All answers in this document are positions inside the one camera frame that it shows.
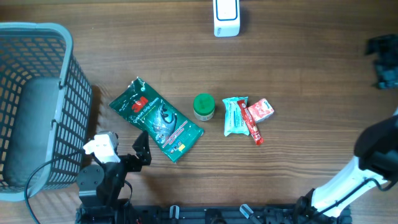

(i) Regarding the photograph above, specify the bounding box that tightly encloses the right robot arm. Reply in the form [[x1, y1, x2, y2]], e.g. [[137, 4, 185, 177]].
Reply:
[[292, 113, 397, 223]]

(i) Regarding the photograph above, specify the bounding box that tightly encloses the grey plastic mesh basket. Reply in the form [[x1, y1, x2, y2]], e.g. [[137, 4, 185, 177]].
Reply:
[[1, 22, 93, 202]]

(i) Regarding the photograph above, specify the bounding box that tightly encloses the black left camera cable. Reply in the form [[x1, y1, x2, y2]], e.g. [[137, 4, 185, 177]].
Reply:
[[24, 149, 86, 224]]

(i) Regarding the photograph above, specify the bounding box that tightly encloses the green 3M gloves packet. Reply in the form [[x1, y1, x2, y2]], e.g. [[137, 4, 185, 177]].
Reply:
[[109, 77, 204, 162]]

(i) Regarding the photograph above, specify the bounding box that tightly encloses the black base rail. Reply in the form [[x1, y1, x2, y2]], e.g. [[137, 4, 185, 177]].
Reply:
[[75, 204, 353, 224]]

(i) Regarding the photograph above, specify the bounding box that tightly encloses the red white small packet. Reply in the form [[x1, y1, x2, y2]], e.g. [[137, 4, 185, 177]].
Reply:
[[248, 98, 274, 123]]

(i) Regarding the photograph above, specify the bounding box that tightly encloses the red stick sachet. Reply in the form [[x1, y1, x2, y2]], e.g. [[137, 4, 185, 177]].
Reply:
[[237, 100, 264, 146]]

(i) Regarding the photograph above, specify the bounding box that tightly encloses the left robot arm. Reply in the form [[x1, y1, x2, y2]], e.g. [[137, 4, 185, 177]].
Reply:
[[75, 131, 152, 223]]

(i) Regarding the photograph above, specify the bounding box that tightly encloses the white barcode scanner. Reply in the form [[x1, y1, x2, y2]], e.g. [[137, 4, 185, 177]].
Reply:
[[213, 0, 241, 37]]

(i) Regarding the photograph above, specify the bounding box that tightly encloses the teal snack packet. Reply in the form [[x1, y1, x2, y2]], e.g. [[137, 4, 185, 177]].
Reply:
[[223, 96, 249, 136]]

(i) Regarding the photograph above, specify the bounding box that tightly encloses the green lid jar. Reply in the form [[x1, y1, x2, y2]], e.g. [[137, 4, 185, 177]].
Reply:
[[193, 93, 215, 121]]

